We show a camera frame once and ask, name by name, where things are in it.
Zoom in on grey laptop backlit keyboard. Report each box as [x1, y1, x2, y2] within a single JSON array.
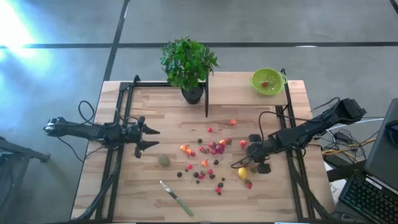
[[338, 98, 398, 224]]

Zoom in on black metal stand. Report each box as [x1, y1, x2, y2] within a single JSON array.
[[0, 136, 51, 224]]

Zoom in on yellow cable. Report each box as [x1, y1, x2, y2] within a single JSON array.
[[322, 138, 377, 156]]

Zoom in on potted green plant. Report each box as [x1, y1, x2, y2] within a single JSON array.
[[159, 36, 220, 106]]

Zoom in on knife with green handle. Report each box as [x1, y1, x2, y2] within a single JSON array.
[[159, 179, 195, 218]]

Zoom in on white paper sheet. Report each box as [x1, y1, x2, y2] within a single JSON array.
[[328, 179, 346, 205]]

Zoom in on brown green kiwi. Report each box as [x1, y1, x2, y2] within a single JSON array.
[[157, 154, 172, 168]]

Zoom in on wooden shelf black metal legs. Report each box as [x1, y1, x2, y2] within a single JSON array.
[[204, 67, 289, 118]]

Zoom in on green plastic colander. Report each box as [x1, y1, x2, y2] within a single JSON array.
[[248, 67, 289, 96]]

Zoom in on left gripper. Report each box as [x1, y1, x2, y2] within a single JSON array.
[[121, 117, 161, 159]]

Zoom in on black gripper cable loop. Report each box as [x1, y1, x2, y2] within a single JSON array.
[[230, 154, 249, 169]]

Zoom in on black box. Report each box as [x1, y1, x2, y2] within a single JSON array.
[[323, 154, 345, 169]]

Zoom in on white cable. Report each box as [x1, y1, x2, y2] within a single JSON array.
[[326, 117, 386, 133]]

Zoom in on thin black cable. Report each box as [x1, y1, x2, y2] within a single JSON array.
[[55, 136, 105, 164]]

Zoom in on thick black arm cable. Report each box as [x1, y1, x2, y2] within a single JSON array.
[[77, 100, 131, 128], [257, 96, 341, 142]]

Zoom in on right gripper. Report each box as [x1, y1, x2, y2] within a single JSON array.
[[245, 133, 279, 174]]

